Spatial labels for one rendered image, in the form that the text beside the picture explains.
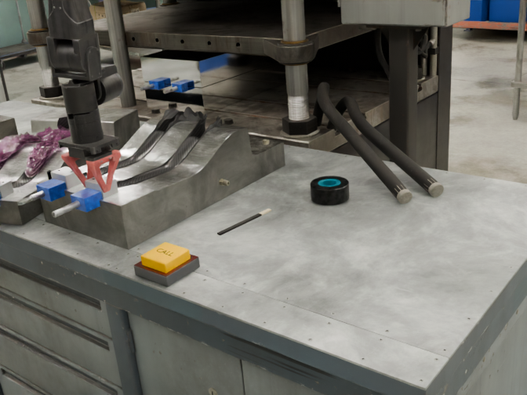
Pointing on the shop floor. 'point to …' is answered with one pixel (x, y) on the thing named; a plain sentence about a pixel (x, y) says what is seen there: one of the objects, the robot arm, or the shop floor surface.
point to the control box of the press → (402, 51)
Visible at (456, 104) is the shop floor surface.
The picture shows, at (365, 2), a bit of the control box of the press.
